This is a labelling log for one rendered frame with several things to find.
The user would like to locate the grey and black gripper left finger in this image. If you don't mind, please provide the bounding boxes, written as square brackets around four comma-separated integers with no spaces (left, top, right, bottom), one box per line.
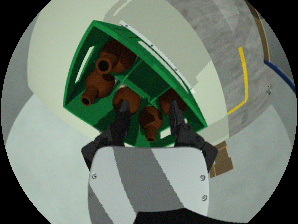
[81,100,131,171]

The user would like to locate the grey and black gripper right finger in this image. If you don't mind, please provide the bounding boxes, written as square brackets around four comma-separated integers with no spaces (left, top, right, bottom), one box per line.
[168,100,218,173]

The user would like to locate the green plastic crate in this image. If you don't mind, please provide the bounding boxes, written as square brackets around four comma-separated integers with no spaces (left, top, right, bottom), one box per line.
[63,20,208,147]

